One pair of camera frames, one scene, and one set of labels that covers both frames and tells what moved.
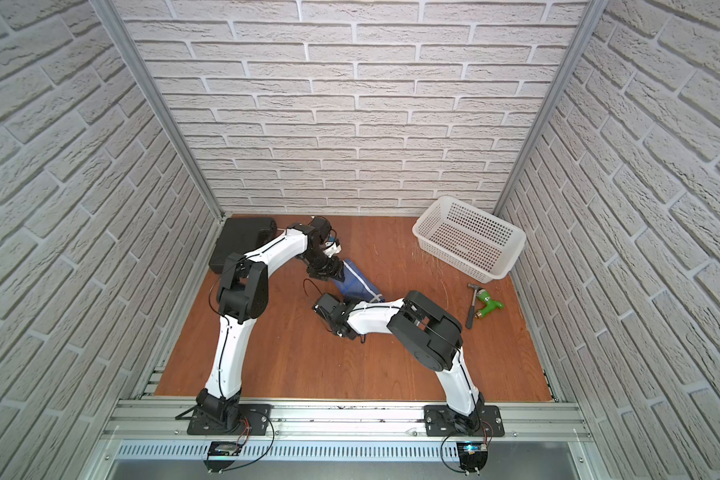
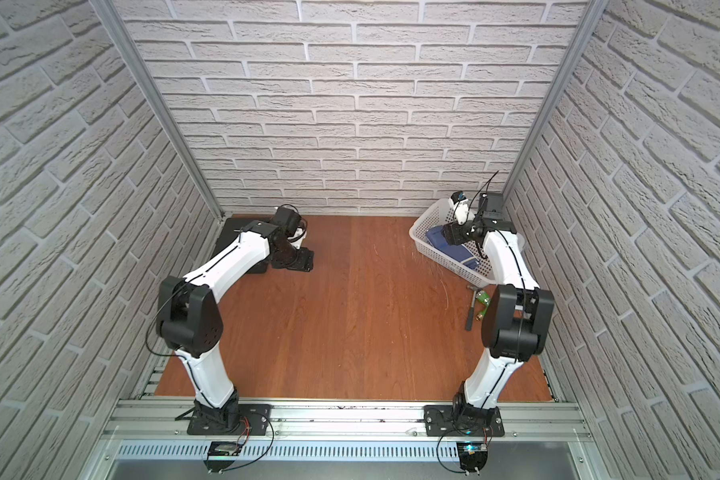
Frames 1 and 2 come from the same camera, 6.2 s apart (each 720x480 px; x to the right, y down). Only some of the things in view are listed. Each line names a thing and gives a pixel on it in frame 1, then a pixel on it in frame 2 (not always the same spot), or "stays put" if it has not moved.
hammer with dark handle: x=471 y=312 stays put
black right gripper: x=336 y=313 -> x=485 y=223
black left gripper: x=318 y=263 -> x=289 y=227
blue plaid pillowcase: x=356 y=284 -> x=457 y=252
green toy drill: x=491 y=305 stays put
